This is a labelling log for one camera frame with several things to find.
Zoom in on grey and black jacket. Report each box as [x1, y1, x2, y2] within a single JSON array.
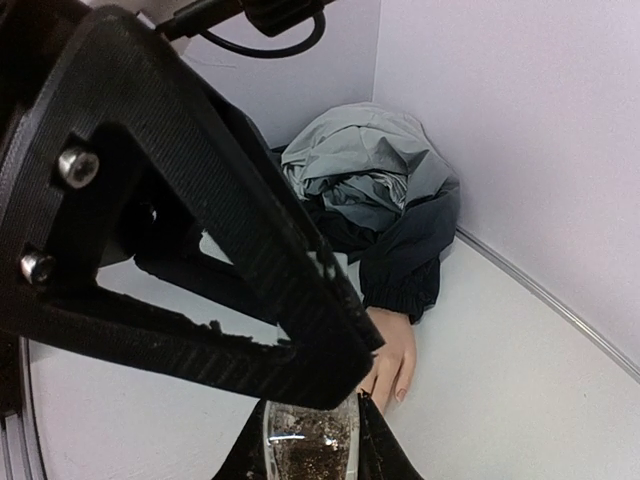
[[272, 102, 461, 323]]

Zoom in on mannequin hand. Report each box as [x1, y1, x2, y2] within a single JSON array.
[[359, 307, 417, 413]]

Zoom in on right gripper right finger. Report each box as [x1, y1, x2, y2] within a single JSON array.
[[358, 393, 423, 480]]

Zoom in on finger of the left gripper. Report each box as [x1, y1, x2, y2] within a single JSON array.
[[29, 7, 382, 360], [0, 189, 381, 412]]

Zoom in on clear nail polish bottle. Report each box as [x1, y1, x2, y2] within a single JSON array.
[[263, 393, 360, 480]]

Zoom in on aluminium back table rail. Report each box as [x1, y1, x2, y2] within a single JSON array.
[[457, 227, 639, 383]]

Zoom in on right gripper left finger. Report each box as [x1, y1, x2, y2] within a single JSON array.
[[213, 400, 267, 480]]

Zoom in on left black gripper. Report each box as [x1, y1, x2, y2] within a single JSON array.
[[0, 0, 101, 416]]

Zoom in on white nail polish cap brush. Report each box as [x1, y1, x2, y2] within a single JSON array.
[[307, 251, 363, 301]]

